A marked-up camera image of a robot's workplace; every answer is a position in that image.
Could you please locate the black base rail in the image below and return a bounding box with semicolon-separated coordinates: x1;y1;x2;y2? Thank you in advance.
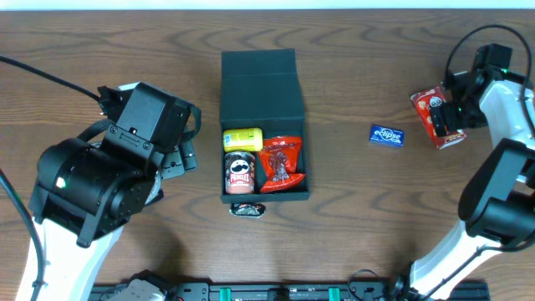
89;269;491;301

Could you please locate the red pringles can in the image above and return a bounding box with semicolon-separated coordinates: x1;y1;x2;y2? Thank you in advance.
224;151;255;195

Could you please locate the red panda biscuit box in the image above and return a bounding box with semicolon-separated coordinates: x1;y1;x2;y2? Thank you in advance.
410;86;466;149

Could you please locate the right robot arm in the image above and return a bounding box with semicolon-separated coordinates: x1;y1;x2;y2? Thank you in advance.
390;43;534;300

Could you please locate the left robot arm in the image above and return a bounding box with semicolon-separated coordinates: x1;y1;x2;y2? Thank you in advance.
16;82;201;300

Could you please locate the red hacks candy bag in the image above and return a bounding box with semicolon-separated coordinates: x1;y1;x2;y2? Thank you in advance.
258;135;306;194

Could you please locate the blue eclipse mint tin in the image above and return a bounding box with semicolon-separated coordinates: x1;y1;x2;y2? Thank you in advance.
369;125;405;147

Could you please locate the small black candy wrapper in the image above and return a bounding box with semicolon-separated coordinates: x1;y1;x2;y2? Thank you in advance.
229;203;266;218

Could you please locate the dark green box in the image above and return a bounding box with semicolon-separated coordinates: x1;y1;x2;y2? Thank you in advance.
219;48;312;205

